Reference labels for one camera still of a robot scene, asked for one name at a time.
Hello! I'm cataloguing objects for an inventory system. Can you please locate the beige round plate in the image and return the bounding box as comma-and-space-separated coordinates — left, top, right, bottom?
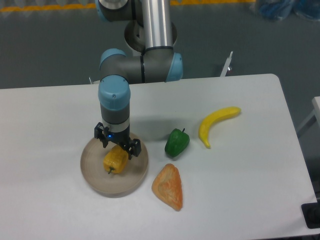
80, 138, 149, 198

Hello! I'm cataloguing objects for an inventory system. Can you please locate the white furniture edge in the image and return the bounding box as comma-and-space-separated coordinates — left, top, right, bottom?
296, 96, 320, 138

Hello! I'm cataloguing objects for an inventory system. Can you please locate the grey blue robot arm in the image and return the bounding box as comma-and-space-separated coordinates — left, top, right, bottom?
94, 0, 183, 159

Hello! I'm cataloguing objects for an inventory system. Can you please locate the yellow bell pepper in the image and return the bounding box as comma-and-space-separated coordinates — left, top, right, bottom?
103, 145, 129, 174

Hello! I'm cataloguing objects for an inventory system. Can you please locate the black device at table edge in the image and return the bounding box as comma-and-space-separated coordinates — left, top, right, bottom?
301, 202, 320, 229

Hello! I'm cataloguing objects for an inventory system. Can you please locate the yellow banana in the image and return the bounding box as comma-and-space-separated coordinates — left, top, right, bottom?
198, 106, 242, 149

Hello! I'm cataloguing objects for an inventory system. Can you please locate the orange triangular pastry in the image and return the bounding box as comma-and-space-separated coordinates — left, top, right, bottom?
151, 163, 183, 211

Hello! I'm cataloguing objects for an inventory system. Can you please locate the blue plastic bag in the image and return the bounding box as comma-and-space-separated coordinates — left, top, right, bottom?
254, 0, 320, 22

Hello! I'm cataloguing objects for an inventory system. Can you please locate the white metal frame leg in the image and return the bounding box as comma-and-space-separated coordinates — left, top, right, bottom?
220, 51, 233, 77

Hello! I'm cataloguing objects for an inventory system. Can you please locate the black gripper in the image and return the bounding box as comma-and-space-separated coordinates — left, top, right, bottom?
94, 122, 142, 160

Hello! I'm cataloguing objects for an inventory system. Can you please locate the green bell pepper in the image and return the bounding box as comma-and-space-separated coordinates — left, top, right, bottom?
164, 128, 190, 158

